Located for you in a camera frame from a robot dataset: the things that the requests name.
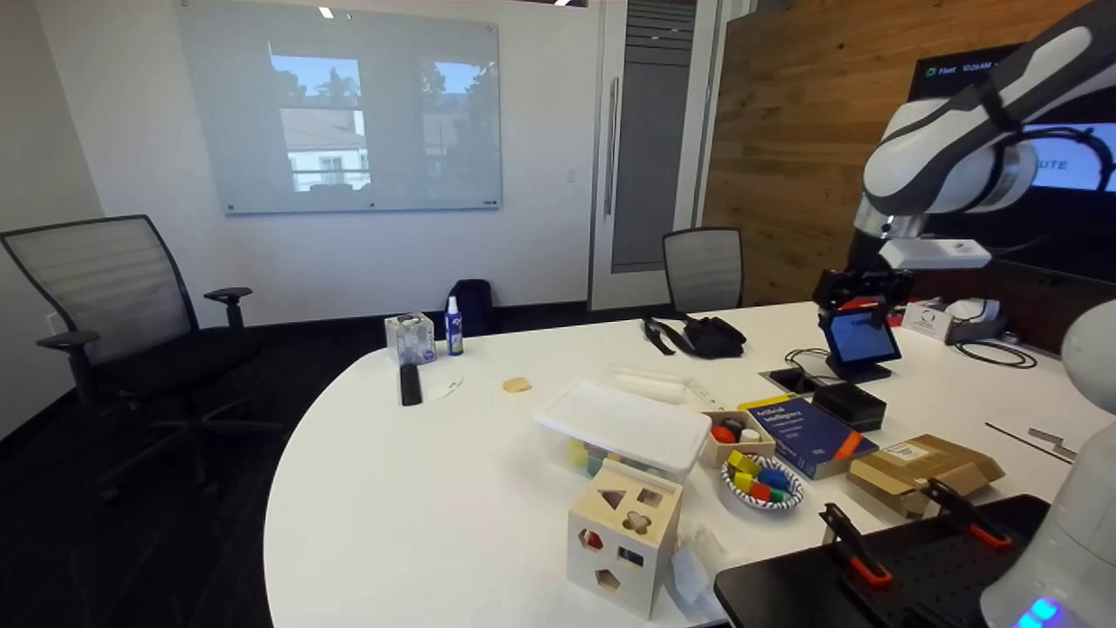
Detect blue spray bottle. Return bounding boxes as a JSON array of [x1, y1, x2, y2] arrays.
[[441, 293, 468, 358]]

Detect glass whiteboard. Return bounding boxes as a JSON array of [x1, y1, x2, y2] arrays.
[[178, 0, 505, 221]]

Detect wall monitor screen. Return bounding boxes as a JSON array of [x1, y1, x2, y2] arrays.
[[903, 44, 1116, 285]]

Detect blue book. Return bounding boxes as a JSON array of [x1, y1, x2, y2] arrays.
[[742, 396, 882, 482]]

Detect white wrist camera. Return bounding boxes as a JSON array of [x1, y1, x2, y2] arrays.
[[879, 235, 996, 271]]

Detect black clamp orange tips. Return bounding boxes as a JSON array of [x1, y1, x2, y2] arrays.
[[920, 479, 1019, 556], [817, 500, 899, 595]]

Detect glass door white frame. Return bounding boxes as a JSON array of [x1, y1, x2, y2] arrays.
[[588, 0, 724, 315]]

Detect black mesh office chair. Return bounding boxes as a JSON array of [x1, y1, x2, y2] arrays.
[[0, 214, 282, 503]]

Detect wooden shape sorter box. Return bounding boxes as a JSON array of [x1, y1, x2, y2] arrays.
[[563, 455, 686, 621]]

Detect black table socket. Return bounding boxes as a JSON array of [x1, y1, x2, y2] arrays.
[[762, 363, 824, 397]]

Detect small black device box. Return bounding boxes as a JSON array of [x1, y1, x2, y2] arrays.
[[812, 379, 889, 433]]

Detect black tablet on stand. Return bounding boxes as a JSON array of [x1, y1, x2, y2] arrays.
[[820, 307, 903, 385]]

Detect bowl of colourful blocks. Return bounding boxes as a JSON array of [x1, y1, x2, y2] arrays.
[[713, 449, 810, 518]]

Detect brown cardboard box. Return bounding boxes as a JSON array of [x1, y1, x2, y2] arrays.
[[846, 433, 1006, 519]]

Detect black coiled cable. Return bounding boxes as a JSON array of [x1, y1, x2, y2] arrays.
[[953, 335, 1040, 372]]

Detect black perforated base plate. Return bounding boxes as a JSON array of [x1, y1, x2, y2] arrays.
[[712, 491, 1055, 628]]

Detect black backpack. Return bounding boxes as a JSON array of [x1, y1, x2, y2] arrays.
[[448, 277, 499, 339]]

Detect yellow block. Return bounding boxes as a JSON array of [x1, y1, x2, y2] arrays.
[[724, 449, 760, 491]]

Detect white flat box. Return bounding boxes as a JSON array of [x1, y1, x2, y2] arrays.
[[533, 379, 713, 482]]

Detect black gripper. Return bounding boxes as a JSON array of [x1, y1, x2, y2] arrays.
[[812, 262, 917, 328]]

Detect clear plastic box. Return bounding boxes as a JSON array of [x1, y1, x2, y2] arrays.
[[384, 311, 440, 368]]

